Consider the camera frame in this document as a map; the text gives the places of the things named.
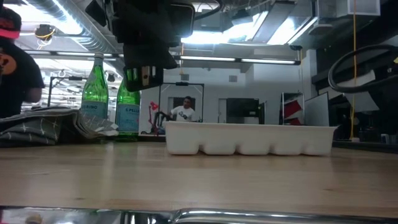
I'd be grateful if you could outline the thick black cable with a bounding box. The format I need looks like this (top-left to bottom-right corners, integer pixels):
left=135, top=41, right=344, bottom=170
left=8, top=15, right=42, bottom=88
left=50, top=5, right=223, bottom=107
left=328, top=43, right=398, bottom=94

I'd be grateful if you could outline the grey folded patterned cloth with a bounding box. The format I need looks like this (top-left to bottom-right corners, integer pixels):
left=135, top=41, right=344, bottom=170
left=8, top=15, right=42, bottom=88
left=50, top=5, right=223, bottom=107
left=0, top=106, right=119, bottom=147

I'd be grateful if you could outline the yellow hanging cable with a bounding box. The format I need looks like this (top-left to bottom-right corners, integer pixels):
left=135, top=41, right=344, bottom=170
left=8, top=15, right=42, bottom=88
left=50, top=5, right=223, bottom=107
left=348, top=0, right=358, bottom=141

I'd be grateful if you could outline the green glass water bottle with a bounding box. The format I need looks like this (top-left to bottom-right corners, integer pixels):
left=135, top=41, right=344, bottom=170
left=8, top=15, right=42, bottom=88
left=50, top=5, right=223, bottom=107
left=80, top=52, right=109, bottom=119
left=115, top=77, right=141, bottom=139

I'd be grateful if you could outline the white plastic cutlery organizer tray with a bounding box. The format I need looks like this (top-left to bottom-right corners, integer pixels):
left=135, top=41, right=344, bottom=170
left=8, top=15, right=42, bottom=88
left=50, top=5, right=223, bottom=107
left=164, top=120, right=339, bottom=156

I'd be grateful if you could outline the red and white shelf rack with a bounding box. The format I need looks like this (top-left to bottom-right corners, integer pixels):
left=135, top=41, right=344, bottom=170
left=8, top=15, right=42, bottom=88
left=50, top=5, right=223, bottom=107
left=281, top=91, right=305, bottom=126

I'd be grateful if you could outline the long ceiling light strip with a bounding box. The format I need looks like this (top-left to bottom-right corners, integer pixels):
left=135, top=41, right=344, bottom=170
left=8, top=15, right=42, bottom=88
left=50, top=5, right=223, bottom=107
left=24, top=49, right=302, bottom=66

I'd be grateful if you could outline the person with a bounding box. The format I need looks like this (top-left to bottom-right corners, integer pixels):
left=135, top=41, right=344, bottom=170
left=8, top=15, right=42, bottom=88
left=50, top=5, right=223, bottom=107
left=169, top=95, right=197, bottom=123
left=0, top=6, right=46, bottom=119

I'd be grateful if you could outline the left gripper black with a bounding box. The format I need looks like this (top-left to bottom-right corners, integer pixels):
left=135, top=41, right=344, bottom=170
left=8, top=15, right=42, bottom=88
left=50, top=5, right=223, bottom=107
left=111, top=0, right=180, bottom=93

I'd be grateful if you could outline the red desk lamp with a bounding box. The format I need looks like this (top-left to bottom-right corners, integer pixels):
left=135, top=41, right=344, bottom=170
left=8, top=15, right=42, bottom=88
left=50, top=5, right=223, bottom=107
left=147, top=100, right=166, bottom=136

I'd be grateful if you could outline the white board panel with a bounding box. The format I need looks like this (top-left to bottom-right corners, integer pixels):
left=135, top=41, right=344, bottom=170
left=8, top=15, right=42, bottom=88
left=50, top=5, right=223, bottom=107
left=303, top=91, right=330, bottom=127

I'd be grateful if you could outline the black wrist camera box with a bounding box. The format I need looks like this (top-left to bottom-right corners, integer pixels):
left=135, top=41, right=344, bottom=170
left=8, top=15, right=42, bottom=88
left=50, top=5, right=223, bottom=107
left=169, top=1, right=197, bottom=39

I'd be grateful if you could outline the black metal frame stand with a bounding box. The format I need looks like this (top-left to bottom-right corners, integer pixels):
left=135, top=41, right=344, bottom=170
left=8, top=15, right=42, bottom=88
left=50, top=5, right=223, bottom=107
left=158, top=82, right=205, bottom=123
left=47, top=75, right=84, bottom=107

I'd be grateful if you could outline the black yellow ceiling reel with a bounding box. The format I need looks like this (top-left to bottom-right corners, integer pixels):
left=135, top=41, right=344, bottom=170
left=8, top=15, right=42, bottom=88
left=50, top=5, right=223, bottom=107
left=34, top=24, right=57, bottom=42

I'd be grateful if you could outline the silver ventilation duct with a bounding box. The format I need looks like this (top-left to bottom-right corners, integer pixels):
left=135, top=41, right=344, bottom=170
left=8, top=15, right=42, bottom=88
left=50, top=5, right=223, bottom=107
left=26, top=0, right=125, bottom=74

